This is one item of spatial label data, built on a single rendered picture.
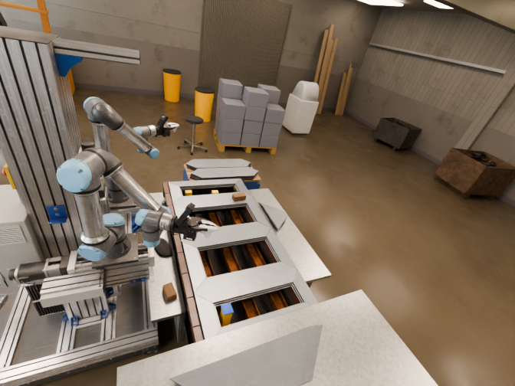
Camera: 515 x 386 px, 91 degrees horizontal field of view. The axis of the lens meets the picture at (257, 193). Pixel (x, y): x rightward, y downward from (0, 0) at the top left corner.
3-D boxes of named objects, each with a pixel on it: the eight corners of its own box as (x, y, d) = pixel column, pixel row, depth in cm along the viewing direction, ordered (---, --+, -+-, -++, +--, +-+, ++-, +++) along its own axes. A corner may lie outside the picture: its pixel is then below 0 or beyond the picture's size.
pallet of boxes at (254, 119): (264, 139, 609) (275, 86, 543) (274, 154, 547) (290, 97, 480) (213, 135, 567) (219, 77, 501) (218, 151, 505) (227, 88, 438)
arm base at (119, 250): (100, 260, 135) (96, 247, 130) (101, 240, 146) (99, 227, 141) (131, 255, 142) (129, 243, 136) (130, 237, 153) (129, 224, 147)
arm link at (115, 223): (130, 230, 144) (128, 211, 136) (118, 247, 133) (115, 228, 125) (109, 226, 143) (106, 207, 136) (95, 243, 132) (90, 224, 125)
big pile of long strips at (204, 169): (248, 162, 317) (249, 158, 314) (260, 179, 289) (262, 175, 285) (183, 164, 284) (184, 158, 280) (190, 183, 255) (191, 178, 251)
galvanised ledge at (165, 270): (162, 194, 253) (162, 192, 252) (185, 314, 160) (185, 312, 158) (140, 196, 245) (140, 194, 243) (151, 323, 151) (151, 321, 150)
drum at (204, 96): (214, 122, 629) (217, 93, 589) (195, 122, 609) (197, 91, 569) (208, 116, 661) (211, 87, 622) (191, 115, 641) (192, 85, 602)
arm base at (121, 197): (105, 204, 171) (103, 192, 166) (106, 191, 182) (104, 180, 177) (130, 202, 177) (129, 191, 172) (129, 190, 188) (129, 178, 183)
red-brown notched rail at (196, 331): (167, 187, 246) (167, 181, 242) (206, 364, 129) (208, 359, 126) (162, 188, 244) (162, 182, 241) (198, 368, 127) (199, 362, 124)
